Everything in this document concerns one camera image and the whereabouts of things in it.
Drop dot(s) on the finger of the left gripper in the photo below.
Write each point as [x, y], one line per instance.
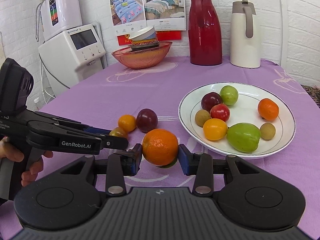
[113, 142]
[97, 130]

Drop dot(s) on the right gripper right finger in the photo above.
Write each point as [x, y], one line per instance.
[200, 165]

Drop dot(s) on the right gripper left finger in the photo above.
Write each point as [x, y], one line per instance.
[119, 165]

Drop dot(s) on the red yellow small fruit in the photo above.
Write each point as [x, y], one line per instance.
[119, 132]

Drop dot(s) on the small back orange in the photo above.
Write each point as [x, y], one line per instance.
[127, 123]

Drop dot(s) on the orange with leaf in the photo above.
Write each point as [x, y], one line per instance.
[160, 147]

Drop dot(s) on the yellow orange kumquat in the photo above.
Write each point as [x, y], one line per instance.
[215, 129]

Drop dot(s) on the dark plum back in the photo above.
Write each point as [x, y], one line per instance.
[146, 120]

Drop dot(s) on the dark plum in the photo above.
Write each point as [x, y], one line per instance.
[210, 100]
[146, 120]

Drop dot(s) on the brown longan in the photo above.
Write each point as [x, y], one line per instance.
[201, 117]
[268, 131]

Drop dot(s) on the green apple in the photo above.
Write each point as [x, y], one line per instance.
[229, 95]
[244, 137]

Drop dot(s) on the red tomato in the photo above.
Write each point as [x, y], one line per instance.
[220, 111]

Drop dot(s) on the dark plum front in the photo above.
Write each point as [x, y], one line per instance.
[210, 100]

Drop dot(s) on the large front orange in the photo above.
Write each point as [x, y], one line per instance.
[268, 109]

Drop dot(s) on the person left hand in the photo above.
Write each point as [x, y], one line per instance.
[10, 152]

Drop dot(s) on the purple tablecloth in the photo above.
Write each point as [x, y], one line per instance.
[103, 98]

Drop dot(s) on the white water dispenser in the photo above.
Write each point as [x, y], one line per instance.
[72, 56]

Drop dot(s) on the white porcelain plate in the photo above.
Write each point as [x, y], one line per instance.
[244, 110]

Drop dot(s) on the orange plastic bowl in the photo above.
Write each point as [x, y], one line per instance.
[144, 58]

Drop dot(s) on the stacked small bowls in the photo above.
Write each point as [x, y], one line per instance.
[144, 39]

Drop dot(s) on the white water purifier unit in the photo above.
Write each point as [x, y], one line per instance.
[59, 15]

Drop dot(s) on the white thermos jug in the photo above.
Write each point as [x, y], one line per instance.
[245, 36]

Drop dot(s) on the leopard print cloth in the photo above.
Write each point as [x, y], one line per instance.
[314, 93]

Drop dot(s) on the red thermos jug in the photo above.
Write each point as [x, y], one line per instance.
[204, 33]

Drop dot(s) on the bedding wall calendar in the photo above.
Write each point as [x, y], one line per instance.
[129, 16]

